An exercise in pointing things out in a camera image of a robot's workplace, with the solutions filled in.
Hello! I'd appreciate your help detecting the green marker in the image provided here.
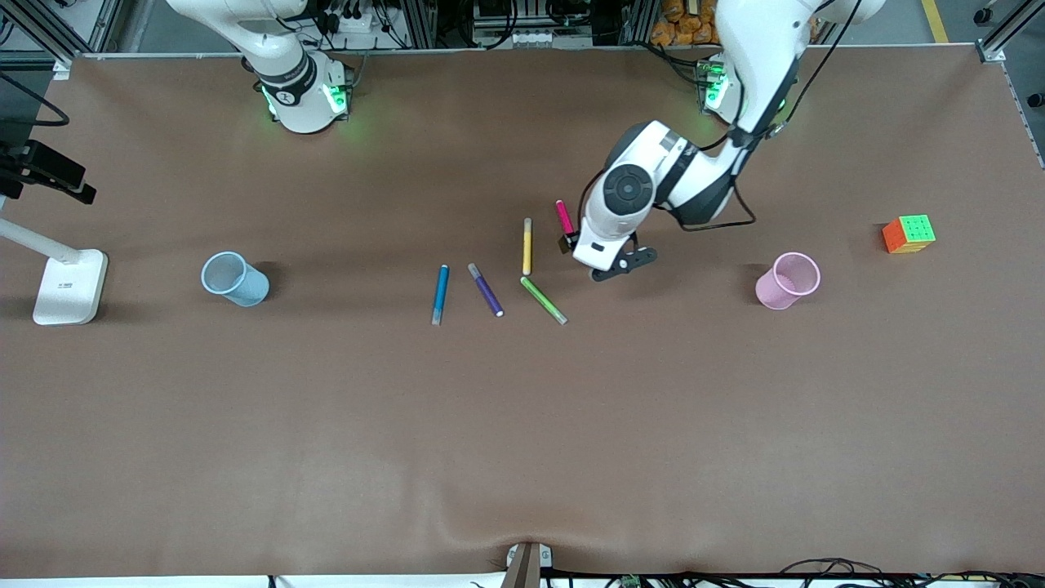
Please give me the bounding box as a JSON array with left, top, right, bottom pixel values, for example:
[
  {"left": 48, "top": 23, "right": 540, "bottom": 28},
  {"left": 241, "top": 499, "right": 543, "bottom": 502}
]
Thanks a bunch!
[{"left": 520, "top": 276, "right": 568, "bottom": 326}]

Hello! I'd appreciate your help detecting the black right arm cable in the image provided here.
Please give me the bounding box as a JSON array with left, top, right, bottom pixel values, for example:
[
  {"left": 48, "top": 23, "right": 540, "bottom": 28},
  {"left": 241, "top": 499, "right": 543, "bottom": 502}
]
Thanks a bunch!
[{"left": 0, "top": 72, "right": 70, "bottom": 128}]

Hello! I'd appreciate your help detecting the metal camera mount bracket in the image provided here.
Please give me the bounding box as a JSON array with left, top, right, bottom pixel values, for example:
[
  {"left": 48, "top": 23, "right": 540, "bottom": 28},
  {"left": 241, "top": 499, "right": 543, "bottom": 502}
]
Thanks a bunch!
[{"left": 500, "top": 541, "right": 553, "bottom": 588}]

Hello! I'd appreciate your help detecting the colourful puzzle cube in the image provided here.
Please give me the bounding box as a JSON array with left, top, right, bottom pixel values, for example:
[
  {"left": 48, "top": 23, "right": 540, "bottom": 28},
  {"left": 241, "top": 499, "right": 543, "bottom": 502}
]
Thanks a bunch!
[{"left": 882, "top": 214, "right": 937, "bottom": 255}]

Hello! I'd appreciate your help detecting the orange items pile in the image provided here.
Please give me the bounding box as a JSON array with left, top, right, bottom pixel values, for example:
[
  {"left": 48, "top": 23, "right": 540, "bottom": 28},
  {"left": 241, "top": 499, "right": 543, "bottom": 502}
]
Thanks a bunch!
[{"left": 651, "top": 0, "right": 723, "bottom": 47}]

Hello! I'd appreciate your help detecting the aluminium frame post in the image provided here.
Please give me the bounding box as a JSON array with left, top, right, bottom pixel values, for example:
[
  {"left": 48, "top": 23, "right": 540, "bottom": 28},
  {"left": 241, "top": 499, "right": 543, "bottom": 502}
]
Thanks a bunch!
[
  {"left": 0, "top": 0, "right": 82, "bottom": 66},
  {"left": 976, "top": 0, "right": 1045, "bottom": 62}
]

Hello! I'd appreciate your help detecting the light blue cup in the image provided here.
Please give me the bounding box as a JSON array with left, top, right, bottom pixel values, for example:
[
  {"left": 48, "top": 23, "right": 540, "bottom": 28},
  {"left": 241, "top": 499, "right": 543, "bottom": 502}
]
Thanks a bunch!
[{"left": 201, "top": 251, "right": 270, "bottom": 308}]

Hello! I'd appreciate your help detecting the white lamp stand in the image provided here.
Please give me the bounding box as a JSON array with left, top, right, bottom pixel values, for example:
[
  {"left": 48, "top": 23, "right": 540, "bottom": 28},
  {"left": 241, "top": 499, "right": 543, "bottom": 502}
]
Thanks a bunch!
[{"left": 0, "top": 216, "right": 109, "bottom": 326}]

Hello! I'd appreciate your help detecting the pink mesh cup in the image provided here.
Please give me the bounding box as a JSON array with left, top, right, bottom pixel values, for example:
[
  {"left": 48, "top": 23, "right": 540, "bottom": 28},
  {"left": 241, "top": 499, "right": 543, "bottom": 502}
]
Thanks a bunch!
[{"left": 754, "top": 252, "right": 821, "bottom": 311}]

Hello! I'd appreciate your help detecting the black cable bundle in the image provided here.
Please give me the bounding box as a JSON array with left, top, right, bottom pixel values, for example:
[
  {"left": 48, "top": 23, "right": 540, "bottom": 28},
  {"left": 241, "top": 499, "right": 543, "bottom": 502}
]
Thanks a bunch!
[{"left": 543, "top": 558, "right": 1045, "bottom": 588}]

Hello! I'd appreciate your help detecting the purple marker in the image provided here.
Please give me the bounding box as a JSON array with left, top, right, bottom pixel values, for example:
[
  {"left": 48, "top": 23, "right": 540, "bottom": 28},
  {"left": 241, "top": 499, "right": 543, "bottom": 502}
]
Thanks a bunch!
[{"left": 468, "top": 262, "right": 505, "bottom": 318}]

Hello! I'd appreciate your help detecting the white power strip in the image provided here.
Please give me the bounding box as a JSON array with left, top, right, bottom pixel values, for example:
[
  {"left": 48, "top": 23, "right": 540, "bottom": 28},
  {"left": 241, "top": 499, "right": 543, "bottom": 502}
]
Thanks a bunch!
[{"left": 327, "top": 10, "right": 397, "bottom": 35}]

